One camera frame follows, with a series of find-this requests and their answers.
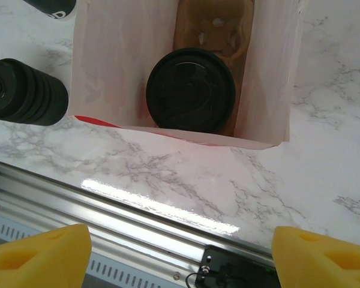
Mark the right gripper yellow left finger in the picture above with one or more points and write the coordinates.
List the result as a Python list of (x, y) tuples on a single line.
[(33, 267)]

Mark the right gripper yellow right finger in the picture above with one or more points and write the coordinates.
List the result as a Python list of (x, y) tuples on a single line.
[(327, 267)]

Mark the stack of black cup lids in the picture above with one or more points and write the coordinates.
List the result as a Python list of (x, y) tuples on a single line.
[(27, 93)]

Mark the red printed paper gift bag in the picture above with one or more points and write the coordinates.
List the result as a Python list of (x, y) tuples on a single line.
[(108, 60)]

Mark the black cup lid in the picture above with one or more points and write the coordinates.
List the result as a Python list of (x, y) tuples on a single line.
[(192, 90)]

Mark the single pulp cup carrier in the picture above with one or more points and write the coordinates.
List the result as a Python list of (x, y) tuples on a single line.
[(216, 33)]

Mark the stack of paper cups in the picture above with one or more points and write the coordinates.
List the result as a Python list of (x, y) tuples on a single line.
[(54, 7)]

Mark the aluminium front rail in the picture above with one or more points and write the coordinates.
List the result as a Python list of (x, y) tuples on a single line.
[(108, 204)]

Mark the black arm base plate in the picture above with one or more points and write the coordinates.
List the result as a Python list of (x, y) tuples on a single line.
[(216, 258)]

